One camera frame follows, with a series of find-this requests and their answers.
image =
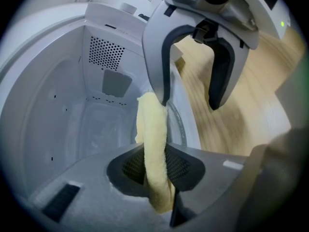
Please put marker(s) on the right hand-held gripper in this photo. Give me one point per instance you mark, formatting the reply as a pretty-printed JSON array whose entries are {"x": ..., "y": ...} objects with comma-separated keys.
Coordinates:
[{"x": 188, "y": 1}]

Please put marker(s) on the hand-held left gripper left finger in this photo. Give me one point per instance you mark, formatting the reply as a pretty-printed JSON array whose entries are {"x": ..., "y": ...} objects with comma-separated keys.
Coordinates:
[{"x": 96, "y": 190}]

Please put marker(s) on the grey microwave waveguide cover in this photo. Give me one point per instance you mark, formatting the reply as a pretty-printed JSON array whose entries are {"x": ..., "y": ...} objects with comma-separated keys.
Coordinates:
[{"x": 116, "y": 83}]

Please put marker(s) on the white microwave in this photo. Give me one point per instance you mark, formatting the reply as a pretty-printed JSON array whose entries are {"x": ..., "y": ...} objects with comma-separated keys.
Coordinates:
[{"x": 60, "y": 93}]

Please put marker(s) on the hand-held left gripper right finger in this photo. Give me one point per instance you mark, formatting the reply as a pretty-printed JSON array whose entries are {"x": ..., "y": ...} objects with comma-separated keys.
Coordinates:
[{"x": 212, "y": 173}]

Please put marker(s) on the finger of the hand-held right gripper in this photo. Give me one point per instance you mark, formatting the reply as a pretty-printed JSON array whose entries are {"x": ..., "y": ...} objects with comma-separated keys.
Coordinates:
[{"x": 224, "y": 76}]

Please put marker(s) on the yellow cloth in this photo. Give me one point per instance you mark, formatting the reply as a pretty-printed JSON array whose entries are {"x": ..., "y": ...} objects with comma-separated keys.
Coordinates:
[{"x": 154, "y": 129}]

